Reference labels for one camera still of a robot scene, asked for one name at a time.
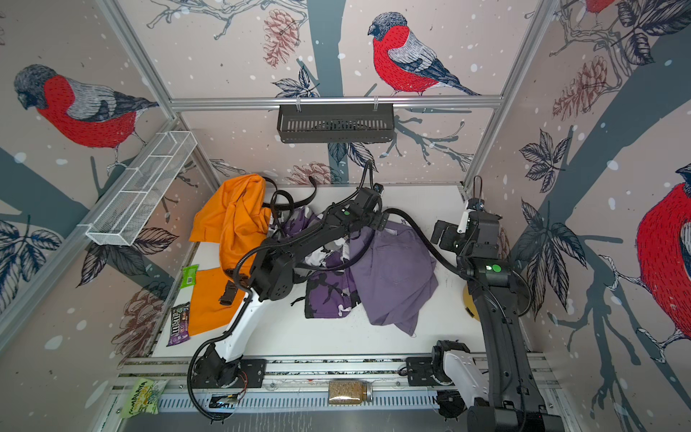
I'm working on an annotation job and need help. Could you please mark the plain purple garment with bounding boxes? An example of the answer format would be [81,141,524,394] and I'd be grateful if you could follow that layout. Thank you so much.
[347,221,438,337]

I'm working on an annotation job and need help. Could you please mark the purple camouflage trousers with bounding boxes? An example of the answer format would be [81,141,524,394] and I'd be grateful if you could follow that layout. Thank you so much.
[292,236,360,320]

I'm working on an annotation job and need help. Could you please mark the orange trousers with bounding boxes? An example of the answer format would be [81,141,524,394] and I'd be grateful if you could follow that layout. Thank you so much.
[189,175,271,336]

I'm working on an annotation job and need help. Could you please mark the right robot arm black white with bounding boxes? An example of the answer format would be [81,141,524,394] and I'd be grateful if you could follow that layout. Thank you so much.
[432,212,564,431]

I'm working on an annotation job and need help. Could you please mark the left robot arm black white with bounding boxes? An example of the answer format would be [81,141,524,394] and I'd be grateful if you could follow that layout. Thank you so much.
[186,162,386,392]

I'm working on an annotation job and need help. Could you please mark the yellow object beside spool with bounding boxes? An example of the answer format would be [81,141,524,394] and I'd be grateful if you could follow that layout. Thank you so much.
[462,286,480,321]

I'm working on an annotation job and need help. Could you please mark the black perforated metal shelf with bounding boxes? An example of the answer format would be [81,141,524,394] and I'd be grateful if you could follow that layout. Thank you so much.
[277,104,396,144]

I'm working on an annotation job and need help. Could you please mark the jar of grains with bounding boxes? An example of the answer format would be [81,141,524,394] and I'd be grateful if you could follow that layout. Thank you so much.
[328,379,372,406]

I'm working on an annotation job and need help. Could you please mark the small green packet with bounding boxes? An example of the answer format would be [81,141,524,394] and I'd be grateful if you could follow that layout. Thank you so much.
[180,265,199,289]

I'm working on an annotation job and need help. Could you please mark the dark candy packet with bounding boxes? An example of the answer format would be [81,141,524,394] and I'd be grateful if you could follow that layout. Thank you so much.
[167,302,191,347]

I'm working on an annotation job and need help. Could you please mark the green snack bag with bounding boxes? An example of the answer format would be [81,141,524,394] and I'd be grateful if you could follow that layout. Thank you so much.
[121,378,168,419]

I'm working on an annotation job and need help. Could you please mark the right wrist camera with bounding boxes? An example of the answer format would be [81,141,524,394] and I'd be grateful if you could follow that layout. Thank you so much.
[457,198,484,233]

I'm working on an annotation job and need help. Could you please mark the horizontal aluminium frame bar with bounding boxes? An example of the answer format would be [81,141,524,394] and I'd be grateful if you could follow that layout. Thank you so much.
[169,95,504,113]

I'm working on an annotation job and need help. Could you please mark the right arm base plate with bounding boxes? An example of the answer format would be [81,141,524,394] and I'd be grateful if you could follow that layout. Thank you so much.
[402,356,450,387]

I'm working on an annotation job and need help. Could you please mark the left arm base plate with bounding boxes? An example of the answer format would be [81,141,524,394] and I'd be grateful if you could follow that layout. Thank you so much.
[191,357,267,390]

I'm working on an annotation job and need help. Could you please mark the white wire mesh basket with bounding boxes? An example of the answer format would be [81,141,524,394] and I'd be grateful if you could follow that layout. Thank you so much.
[86,131,197,246]

